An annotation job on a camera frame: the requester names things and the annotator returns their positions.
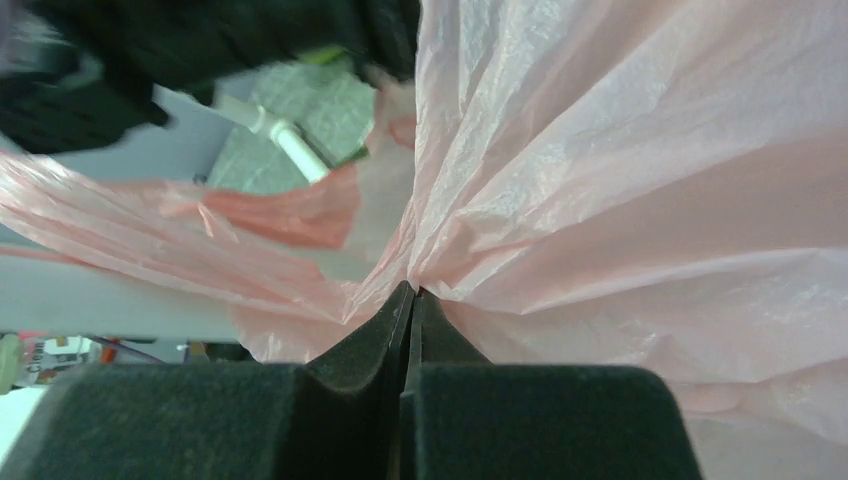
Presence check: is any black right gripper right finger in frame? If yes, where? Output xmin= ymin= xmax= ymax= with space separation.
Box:
xmin=399 ymin=292 xmax=701 ymax=479

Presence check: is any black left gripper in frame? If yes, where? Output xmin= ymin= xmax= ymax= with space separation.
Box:
xmin=1 ymin=0 xmax=421 ymax=155

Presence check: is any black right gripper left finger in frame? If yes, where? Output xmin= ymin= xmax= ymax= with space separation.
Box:
xmin=1 ymin=283 xmax=415 ymax=479

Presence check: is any pink plastic bag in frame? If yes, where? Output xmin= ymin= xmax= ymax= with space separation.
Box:
xmin=1 ymin=1 xmax=847 ymax=479

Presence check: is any white PVC pipe frame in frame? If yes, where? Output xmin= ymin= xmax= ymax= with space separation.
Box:
xmin=208 ymin=94 xmax=330 ymax=184

